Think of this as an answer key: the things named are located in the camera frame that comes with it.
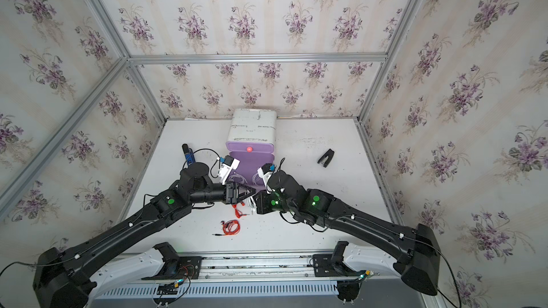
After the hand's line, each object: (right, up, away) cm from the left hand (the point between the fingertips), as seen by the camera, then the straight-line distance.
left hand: (254, 195), depth 66 cm
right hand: (-1, -3, +2) cm, 4 cm away
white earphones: (-2, +1, +22) cm, 22 cm away
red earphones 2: (-11, -17, +15) cm, 26 cm away
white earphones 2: (0, -3, 0) cm, 3 cm away
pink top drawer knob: (-4, +14, +17) cm, 22 cm away
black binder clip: (+34, +11, +37) cm, 51 cm away
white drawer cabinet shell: (-5, +24, +22) cm, 33 cm away
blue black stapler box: (-35, +11, +35) cm, 51 cm away
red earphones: (-9, -13, +19) cm, 25 cm away
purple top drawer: (-7, +15, +18) cm, 24 cm away
